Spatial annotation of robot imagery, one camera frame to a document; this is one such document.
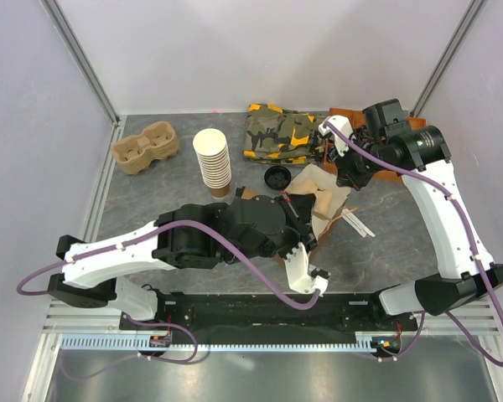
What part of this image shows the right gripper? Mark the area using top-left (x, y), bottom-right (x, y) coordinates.
top-left (329, 136), bottom-right (390, 191)

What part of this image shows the brown paper bag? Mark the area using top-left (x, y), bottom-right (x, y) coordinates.
top-left (234, 162), bottom-right (353, 269)

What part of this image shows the cardboard cup carrier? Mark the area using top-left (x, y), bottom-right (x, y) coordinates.
top-left (288, 178), bottom-right (334, 219)
top-left (111, 121), bottom-right (180, 175)

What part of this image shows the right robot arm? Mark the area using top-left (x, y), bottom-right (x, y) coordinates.
top-left (319, 99), bottom-right (503, 330)

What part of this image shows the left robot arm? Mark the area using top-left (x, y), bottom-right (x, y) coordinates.
top-left (47, 194), bottom-right (329, 329)

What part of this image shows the white wrapped straw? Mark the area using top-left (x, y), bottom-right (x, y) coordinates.
top-left (341, 209), bottom-right (376, 238)

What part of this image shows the orange compartment tray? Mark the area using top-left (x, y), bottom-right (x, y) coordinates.
top-left (323, 107), bottom-right (427, 182)

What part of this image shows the camouflage folded cloth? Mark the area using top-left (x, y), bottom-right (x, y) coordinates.
top-left (243, 104), bottom-right (326, 165)

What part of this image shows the stack of paper cups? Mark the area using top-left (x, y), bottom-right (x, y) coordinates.
top-left (193, 128), bottom-right (231, 198)

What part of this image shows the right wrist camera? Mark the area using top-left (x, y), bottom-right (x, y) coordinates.
top-left (319, 115), bottom-right (353, 157)

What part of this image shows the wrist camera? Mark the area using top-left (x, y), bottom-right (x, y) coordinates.
top-left (283, 242), bottom-right (331, 296)
top-left (319, 115), bottom-right (353, 157)

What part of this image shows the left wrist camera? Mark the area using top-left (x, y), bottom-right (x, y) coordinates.
top-left (283, 242), bottom-right (331, 296)

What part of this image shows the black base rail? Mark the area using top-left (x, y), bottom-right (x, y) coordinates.
top-left (119, 291), bottom-right (420, 347)

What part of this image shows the slotted cable duct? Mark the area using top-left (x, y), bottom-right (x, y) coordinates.
top-left (60, 333), bottom-right (384, 353)

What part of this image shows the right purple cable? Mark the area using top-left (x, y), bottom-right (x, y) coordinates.
top-left (324, 122), bottom-right (503, 369)

